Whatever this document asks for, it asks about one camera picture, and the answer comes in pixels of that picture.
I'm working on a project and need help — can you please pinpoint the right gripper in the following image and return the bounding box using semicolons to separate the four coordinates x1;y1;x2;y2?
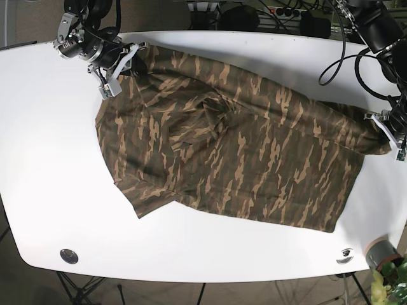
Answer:
83;41;148;100

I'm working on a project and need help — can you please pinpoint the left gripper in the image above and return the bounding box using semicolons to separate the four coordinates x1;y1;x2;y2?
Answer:
364;109;406;162

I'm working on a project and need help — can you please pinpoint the camouflage T-shirt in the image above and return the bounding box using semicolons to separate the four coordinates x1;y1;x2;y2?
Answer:
95;46;390;233

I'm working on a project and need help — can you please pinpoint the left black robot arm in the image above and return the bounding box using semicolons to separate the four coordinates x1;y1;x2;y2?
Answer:
326;1;406;161

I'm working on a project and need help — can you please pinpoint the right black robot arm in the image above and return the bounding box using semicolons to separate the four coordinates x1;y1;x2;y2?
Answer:
53;0;149;100

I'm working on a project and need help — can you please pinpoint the grey plant pot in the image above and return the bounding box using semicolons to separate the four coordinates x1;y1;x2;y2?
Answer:
364;236;404;271

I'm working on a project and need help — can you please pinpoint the right metal table grommet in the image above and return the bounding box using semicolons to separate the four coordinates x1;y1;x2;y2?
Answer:
336;248;354;265

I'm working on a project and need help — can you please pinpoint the metal table grommet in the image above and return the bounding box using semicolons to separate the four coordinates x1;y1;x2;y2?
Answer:
60;249;79;264
336;248;354;265

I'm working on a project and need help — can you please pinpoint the green plant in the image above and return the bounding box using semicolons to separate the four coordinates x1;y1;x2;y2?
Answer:
371;257;406;305

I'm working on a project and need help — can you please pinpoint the left metal table grommet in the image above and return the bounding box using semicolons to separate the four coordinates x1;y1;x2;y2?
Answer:
60;249;79;264

